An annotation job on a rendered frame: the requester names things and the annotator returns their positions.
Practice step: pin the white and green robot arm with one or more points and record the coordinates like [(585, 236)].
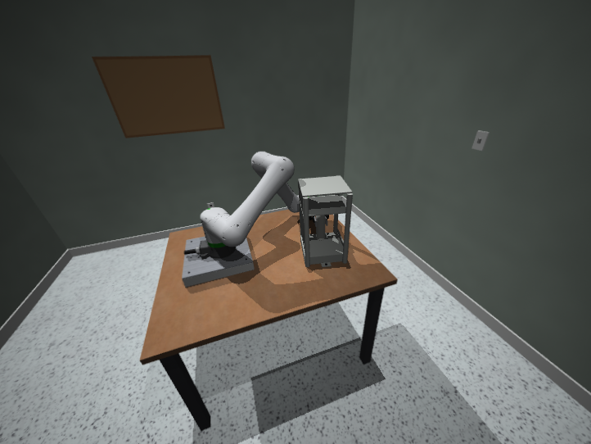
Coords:
[(223, 232)]

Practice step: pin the grey bottle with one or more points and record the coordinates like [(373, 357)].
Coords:
[(320, 229)]

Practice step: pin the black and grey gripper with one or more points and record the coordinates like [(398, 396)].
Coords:
[(314, 219)]

